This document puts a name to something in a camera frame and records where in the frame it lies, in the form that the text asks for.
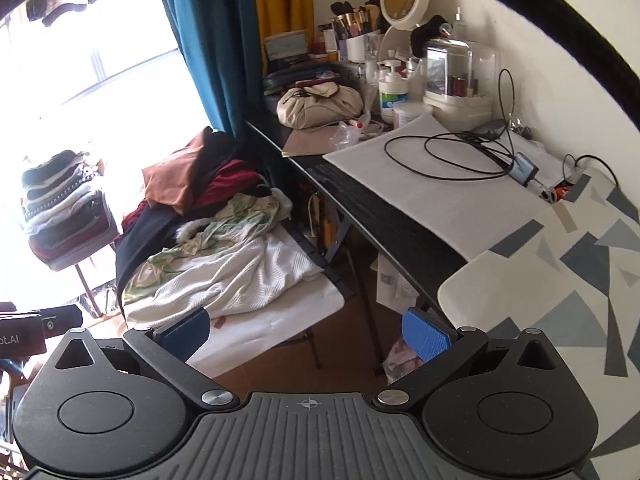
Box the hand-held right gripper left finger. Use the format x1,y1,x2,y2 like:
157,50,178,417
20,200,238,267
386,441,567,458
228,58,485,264
47,306,241,413

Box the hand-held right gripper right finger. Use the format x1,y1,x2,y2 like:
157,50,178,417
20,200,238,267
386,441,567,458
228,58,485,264
372,306,563,413

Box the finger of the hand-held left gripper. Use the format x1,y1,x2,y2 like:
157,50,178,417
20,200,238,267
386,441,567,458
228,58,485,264
41,304,84,342

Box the rust brown garment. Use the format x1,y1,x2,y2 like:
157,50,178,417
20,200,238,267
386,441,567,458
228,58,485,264
141,126,217,216

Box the stack of folded clothes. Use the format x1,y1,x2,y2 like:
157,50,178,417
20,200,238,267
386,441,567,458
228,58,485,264
21,150,109,262

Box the pile of clothes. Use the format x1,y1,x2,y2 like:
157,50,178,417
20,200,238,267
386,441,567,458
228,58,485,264
122,192,294,301

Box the pink cloth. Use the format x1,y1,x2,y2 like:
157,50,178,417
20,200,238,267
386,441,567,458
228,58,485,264
382,339,427,377

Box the white printed paper sheets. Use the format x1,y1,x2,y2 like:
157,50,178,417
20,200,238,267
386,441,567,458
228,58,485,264
376,254,432,312

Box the grey chair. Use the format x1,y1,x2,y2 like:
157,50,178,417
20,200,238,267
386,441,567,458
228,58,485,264
30,200,124,319

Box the white knit cloth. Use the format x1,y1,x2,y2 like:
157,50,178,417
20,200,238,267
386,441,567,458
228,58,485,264
124,235,326,319

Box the black garment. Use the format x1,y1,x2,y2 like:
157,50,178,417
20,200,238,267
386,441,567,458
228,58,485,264
114,204,187,311

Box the black wooden desk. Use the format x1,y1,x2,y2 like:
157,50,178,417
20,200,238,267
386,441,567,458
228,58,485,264
243,120,482,376

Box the white desk mat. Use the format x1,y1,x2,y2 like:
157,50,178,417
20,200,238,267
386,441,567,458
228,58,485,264
322,112,566,264

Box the dark red garment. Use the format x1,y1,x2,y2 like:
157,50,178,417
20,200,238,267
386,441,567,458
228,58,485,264
121,160,267,232

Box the blue-grey small device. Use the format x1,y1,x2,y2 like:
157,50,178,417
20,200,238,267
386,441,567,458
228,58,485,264
510,152,540,187

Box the clear plastic wrapper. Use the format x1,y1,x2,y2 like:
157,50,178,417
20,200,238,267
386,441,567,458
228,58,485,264
332,120,387,149

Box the white cream jar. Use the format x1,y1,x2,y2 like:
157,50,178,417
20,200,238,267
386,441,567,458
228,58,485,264
392,102,435,130

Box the brown paper envelope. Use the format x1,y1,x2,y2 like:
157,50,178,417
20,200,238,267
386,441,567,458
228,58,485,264
281,126,347,159

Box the clear cosmetic organizer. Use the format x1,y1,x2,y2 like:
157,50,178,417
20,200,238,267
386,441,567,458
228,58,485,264
422,39,502,129

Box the white pump lotion bottle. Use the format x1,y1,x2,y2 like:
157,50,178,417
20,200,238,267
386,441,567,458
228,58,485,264
377,59,411,124

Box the beige cloth bag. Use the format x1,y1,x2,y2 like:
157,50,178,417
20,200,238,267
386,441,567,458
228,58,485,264
276,82,365,130

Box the white brush cup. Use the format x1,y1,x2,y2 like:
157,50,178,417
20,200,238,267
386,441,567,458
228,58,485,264
345,35,370,62

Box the teal curtain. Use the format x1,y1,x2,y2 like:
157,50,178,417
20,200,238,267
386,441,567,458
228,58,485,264
147,0,267,140

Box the black hair accessory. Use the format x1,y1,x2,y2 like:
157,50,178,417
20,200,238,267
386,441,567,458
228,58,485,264
410,15,453,57

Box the beige rectangular box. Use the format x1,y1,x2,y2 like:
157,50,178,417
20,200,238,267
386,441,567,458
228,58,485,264
263,30,309,61

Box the bunch of makeup brushes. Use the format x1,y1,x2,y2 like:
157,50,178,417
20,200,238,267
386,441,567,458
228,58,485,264
330,0,386,41

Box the thin black cable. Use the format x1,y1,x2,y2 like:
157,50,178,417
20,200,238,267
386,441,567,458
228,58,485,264
384,67,519,181
562,154,624,192

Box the black braided cable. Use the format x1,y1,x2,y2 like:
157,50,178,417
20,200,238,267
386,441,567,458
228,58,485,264
417,0,640,131

